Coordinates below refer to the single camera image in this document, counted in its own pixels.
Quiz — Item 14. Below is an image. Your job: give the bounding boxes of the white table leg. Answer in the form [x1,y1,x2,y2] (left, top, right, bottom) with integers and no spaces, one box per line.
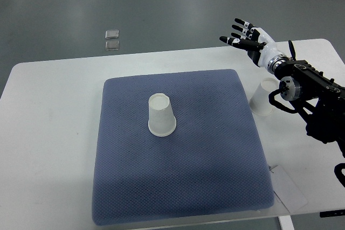
[278,215,295,230]

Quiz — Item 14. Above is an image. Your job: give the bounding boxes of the white paper cup on cushion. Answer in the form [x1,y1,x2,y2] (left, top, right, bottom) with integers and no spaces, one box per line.
[148,93,177,137]

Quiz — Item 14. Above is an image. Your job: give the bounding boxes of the upper floor socket plate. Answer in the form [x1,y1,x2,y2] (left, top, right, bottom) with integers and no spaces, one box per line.
[105,29,119,39]

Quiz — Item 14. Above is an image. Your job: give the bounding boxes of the white paper cup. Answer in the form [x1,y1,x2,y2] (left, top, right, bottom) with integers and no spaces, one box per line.
[148,93,177,137]
[249,78,278,116]

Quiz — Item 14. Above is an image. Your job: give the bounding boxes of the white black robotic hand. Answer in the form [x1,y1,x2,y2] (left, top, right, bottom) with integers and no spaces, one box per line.
[219,18,285,73]

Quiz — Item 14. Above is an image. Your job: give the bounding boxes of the black table control panel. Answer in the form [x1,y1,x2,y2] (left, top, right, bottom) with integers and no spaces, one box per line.
[319,210,345,218]

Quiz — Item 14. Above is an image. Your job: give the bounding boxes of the white paper tag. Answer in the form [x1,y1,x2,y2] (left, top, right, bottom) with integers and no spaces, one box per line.
[270,165,308,213]

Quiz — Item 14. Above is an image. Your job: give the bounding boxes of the blue textured cushion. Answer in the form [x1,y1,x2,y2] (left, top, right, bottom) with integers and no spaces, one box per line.
[92,69,274,226]

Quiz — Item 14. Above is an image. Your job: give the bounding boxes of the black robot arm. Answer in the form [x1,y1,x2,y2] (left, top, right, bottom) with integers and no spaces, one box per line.
[268,41,344,154]

